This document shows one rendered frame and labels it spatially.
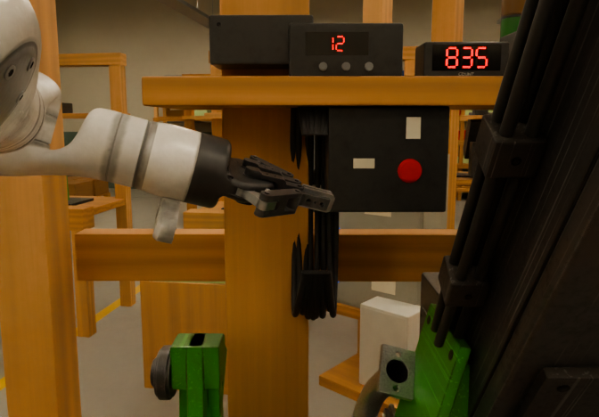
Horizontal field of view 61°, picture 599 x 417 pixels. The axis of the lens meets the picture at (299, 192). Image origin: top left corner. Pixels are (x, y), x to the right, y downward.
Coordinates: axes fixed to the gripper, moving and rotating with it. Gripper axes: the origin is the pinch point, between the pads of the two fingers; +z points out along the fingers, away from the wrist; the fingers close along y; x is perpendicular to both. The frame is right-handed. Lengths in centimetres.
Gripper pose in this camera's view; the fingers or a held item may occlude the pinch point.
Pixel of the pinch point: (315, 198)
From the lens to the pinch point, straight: 57.4
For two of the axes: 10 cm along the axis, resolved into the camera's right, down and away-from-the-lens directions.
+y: -1.8, -3.8, 9.1
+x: -3.2, 8.9, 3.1
